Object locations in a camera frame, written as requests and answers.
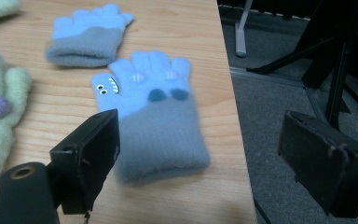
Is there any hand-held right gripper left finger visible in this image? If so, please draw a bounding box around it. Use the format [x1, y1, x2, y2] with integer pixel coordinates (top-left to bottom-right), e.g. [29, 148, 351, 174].
[49, 108, 121, 216]

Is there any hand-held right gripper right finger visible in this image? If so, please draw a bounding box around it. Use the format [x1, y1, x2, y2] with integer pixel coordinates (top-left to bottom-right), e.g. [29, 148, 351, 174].
[277, 109, 358, 219]

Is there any blue glove with monster face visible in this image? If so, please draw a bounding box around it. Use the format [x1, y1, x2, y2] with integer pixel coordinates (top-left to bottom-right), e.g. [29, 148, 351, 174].
[91, 49, 211, 185]

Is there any black tripod stand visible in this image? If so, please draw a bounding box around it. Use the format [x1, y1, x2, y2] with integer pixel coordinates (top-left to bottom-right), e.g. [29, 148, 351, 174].
[246, 0, 358, 130]

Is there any blue grey knit glove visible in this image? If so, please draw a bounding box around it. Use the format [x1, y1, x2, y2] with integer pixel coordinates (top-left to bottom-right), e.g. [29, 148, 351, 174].
[45, 3, 135, 68]

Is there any white metal stand leg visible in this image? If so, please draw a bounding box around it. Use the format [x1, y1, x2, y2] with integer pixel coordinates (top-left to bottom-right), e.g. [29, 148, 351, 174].
[235, 0, 255, 58]

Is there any black cable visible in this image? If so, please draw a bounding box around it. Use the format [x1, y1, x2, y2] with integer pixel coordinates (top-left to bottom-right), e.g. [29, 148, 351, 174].
[253, 196, 273, 224]

